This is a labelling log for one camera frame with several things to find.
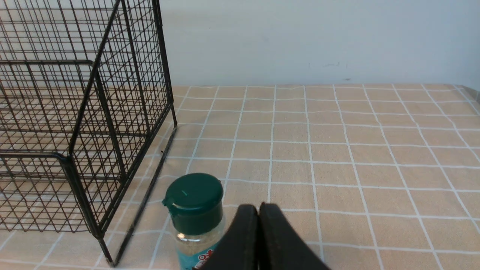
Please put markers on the checkered beige tablecloth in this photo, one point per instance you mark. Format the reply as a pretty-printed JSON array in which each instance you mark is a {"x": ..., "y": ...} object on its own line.
[{"x": 370, "y": 176}]

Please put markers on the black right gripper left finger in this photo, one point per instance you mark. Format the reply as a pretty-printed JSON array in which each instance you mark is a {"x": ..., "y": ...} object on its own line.
[{"x": 237, "y": 249}]

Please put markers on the green cap seasoning jar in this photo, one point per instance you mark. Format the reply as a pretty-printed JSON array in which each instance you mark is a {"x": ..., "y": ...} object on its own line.
[{"x": 194, "y": 202}]

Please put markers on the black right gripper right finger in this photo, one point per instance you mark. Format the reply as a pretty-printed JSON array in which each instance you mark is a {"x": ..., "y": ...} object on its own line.
[{"x": 280, "y": 247}]

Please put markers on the black wire mesh rack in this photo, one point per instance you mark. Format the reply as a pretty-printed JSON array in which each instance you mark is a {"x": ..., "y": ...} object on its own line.
[{"x": 85, "y": 89}]

